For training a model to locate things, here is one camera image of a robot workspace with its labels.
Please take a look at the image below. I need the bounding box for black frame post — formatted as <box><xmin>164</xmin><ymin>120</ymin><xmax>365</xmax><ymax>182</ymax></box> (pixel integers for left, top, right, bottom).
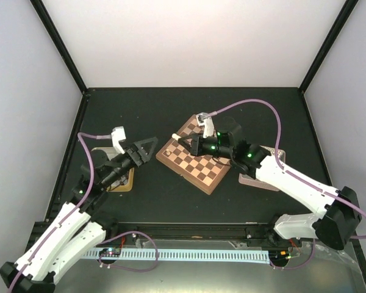
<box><xmin>299</xmin><ymin>0</ymin><xmax>359</xmax><ymax>93</ymax></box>
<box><xmin>30</xmin><ymin>0</ymin><xmax>87</xmax><ymax>93</ymax></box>

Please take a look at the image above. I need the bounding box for white slotted cable duct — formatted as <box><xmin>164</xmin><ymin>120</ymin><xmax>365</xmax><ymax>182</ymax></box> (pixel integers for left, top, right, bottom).
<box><xmin>81</xmin><ymin>248</ymin><xmax>270</xmax><ymax>264</ymax></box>

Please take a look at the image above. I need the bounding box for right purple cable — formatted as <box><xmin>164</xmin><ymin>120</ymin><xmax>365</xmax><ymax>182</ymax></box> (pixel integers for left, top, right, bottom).
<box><xmin>206</xmin><ymin>98</ymin><xmax>366</xmax><ymax>271</ymax></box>

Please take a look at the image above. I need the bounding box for right control circuit board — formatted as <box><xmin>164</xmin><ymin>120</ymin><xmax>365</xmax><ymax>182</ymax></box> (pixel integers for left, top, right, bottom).
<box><xmin>268</xmin><ymin>250</ymin><xmax>301</xmax><ymax>261</ymax></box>

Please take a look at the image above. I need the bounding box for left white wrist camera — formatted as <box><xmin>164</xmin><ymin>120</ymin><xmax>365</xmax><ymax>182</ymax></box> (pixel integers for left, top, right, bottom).
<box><xmin>111</xmin><ymin>126</ymin><xmax>126</xmax><ymax>154</ymax></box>

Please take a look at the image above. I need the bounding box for wooden chessboard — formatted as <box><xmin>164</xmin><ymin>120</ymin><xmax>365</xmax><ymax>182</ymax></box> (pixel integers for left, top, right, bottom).
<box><xmin>155</xmin><ymin>114</ymin><xmax>232</xmax><ymax>195</ymax></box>

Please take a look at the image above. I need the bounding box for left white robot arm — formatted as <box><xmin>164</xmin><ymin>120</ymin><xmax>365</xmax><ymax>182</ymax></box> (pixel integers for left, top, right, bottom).
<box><xmin>0</xmin><ymin>132</ymin><xmax>158</xmax><ymax>292</ymax></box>

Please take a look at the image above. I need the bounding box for right black frame post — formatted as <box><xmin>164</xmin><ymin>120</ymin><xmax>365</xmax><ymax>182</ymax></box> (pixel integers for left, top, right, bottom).
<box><xmin>299</xmin><ymin>0</ymin><xmax>359</xmax><ymax>93</ymax></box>

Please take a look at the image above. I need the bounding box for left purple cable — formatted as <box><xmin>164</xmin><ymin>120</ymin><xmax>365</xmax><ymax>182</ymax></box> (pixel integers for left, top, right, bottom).
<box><xmin>7</xmin><ymin>132</ymin><xmax>117</xmax><ymax>293</ymax></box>

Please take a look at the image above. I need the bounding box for left control circuit board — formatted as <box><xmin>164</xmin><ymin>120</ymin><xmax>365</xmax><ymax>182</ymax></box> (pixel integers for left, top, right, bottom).
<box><xmin>99</xmin><ymin>248</ymin><xmax>121</xmax><ymax>258</ymax></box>

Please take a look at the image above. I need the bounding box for yellow plastic tray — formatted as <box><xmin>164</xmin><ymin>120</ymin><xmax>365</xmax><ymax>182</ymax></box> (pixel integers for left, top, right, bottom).
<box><xmin>91</xmin><ymin>147</ymin><xmax>134</xmax><ymax>193</ymax></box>

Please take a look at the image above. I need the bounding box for left black frame post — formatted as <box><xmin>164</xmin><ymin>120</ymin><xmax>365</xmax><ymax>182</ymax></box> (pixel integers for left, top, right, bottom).
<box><xmin>30</xmin><ymin>0</ymin><xmax>87</xmax><ymax>93</ymax></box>

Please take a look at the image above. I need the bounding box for purple cable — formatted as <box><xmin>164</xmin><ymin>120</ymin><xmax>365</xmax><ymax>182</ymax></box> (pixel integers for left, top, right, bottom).
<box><xmin>206</xmin><ymin>98</ymin><xmax>366</xmax><ymax>271</ymax></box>
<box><xmin>7</xmin><ymin>132</ymin><xmax>117</xmax><ymax>293</ymax></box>

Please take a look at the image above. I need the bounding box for control circuit board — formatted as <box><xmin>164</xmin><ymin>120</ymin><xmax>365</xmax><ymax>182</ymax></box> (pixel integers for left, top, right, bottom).
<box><xmin>99</xmin><ymin>248</ymin><xmax>121</xmax><ymax>258</ymax></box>
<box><xmin>268</xmin><ymin>250</ymin><xmax>301</xmax><ymax>261</ymax></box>

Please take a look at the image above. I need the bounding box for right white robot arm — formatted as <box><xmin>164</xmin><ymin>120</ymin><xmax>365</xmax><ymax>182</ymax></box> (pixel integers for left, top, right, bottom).
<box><xmin>172</xmin><ymin>120</ymin><xmax>362</xmax><ymax>250</ymax></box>

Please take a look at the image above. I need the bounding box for light chess piece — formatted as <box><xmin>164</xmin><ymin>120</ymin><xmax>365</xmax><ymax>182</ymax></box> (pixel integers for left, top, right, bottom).
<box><xmin>171</xmin><ymin>133</ymin><xmax>181</xmax><ymax>140</ymax></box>

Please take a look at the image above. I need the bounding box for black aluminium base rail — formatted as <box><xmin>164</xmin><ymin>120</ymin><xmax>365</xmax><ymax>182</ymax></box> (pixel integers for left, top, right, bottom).
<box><xmin>33</xmin><ymin>222</ymin><xmax>359</xmax><ymax>248</ymax></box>

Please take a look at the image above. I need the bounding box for pink plastic basket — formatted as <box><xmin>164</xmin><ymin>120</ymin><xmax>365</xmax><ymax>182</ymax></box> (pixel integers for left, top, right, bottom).
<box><xmin>238</xmin><ymin>145</ymin><xmax>285</xmax><ymax>192</ymax></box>

